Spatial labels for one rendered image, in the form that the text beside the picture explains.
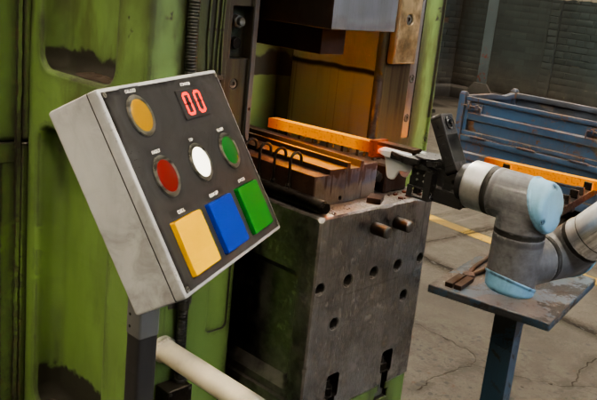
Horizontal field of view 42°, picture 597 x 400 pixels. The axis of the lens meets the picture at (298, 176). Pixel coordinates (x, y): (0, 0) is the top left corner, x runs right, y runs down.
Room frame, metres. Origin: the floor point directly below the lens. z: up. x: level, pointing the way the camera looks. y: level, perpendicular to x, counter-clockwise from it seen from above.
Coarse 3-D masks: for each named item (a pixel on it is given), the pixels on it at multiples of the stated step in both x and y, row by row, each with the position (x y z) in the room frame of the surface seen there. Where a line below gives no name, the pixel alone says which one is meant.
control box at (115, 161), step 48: (96, 96) 0.92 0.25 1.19; (144, 96) 1.02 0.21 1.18; (192, 96) 1.13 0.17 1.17; (96, 144) 0.92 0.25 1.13; (144, 144) 0.96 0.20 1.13; (192, 144) 1.07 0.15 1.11; (240, 144) 1.21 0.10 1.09; (96, 192) 0.92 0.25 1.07; (144, 192) 0.91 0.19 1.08; (192, 192) 1.01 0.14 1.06; (144, 240) 0.90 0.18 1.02; (144, 288) 0.90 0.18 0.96; (192, 288) 0.90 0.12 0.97
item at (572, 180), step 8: (488, 160) 2.02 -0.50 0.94; (496, 160) 2.01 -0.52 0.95; (504, 160) 2.02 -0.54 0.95; (512, 168) 1.98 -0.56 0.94; (520, 168) 1.97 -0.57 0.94; (528, 168) 1.96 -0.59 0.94; (536, 168) 1.95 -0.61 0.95; (544, 168) 1.97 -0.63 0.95; (544, 176) 1.94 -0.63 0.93; (552, 176) 1.93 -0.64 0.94; (560, 176) 1.91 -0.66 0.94; (568, 176) 1.90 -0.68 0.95; (576, 176) 1.91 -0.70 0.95; (568, 184) 1.90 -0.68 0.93; (576, 184) 1.89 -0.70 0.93
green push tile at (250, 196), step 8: (248, 184) 1.15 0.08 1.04; (256, 184) 1.18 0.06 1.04; (240, 192) 1.12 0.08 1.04; (248, 192) 1.14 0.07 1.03; (256, 192) 1.16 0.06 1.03; (240, 200) 1.11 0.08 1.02; (248, 200) 1.13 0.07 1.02; (256, 200) 1.15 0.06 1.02; (264, 200) 1.18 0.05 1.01; (248, 208) 1.12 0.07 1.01; (256, 208) 1.14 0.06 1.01; (264, 208) 1.16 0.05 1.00; (248, 216) 1.11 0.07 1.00; (256, 216) 1.13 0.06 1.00; (264, 216) 1.15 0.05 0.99; (248, 224) 1.11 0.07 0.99; (256, 224) 1.12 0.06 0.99; (264, 224) 1.14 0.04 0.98; (256, 232) 1.11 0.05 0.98
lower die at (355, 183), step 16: (256, 128) 1.87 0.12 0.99; (272, 144) 1.71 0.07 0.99; (288, 144) 1.68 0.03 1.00; (256, 160) 1.60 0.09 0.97; (272, 160) 1.59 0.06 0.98; (288, 160) 1.60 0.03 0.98; (304, 160) 1.58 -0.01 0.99; (320, 160) 1.60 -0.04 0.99; (336, 160) 1.58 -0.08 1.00; (368, 160) 1.64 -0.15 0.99; (304, 176) 1.51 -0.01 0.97; (320, 176) 1.50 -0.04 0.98; (336, 176) 1.53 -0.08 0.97; (352, 176) 1.57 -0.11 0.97; (368, 176) 1.61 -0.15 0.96; (304, 192) 1.50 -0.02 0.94; (320, 192) 1.50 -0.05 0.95; (336, 192) 1.54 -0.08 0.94; (352, 192) 1.58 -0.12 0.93; (368, 192) 1.62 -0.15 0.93
